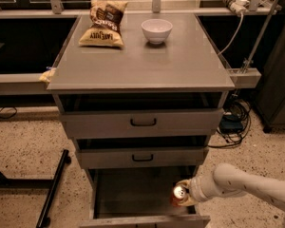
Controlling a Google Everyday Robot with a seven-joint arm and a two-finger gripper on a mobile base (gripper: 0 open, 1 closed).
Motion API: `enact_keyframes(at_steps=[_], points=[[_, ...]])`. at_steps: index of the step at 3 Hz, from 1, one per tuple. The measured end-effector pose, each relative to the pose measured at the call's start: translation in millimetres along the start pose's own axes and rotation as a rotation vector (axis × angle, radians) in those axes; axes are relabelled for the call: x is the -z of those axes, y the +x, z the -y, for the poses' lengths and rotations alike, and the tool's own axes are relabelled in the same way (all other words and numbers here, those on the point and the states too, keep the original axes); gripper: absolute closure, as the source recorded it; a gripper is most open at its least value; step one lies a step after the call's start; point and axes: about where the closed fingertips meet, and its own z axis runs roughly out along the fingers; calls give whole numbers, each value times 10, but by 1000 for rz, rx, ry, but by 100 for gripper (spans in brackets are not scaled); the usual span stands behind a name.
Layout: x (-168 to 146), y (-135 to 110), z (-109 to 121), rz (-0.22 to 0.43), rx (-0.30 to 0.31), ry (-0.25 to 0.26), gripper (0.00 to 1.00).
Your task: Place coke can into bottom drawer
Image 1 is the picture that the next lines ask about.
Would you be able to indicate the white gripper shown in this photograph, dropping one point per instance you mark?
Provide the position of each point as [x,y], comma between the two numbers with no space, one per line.
[195,187]

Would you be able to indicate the red coke can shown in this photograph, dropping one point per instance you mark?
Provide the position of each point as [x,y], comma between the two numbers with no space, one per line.
[178,195]

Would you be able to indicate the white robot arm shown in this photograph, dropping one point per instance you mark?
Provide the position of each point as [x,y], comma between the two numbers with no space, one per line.
[227,181]

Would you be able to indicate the bottom grey drawer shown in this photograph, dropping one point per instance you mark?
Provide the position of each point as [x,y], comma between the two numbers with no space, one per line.
[140,198]

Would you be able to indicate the grey drawer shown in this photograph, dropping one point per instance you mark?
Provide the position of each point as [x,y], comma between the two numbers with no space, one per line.
[140,198]
[141,157]
[135,124]

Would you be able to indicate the top grey drawer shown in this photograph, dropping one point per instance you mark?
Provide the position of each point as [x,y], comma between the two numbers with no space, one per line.
[135,124]

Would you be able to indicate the middle grey drawer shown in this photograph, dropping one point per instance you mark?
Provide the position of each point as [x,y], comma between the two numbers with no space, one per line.
[141,157]

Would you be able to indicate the grey drawer cabinet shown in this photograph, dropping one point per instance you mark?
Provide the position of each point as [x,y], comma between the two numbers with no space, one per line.
[182,73]

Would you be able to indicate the dark grey cabinet at right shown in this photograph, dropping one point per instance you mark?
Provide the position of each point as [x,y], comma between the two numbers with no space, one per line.
[270,100]

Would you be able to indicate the white ceramic bowl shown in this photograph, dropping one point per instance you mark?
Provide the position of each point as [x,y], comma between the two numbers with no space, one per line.
[156,31]

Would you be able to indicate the yellow tape piece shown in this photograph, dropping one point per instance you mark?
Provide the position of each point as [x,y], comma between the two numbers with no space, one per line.
[47,75]

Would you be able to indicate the brown yellow chip bag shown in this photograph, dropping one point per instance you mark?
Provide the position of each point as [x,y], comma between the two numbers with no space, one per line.
[106,17]

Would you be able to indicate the white power strip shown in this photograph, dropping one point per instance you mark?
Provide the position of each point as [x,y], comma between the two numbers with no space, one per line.
[236,6]

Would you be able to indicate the black table leg frame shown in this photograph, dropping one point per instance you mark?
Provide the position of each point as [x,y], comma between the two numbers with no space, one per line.
[50,184]

